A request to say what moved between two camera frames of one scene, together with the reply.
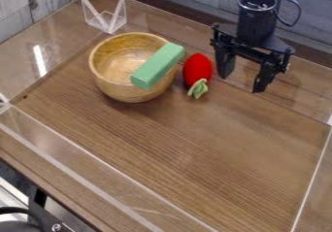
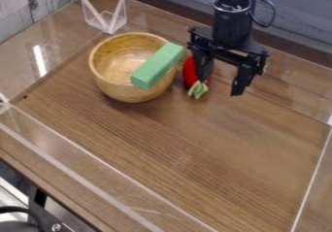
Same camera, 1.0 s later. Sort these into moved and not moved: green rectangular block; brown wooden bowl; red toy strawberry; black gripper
Moved: black gripper
Not moved: red toy strawberry; brown wooden bowl; green rectangular block
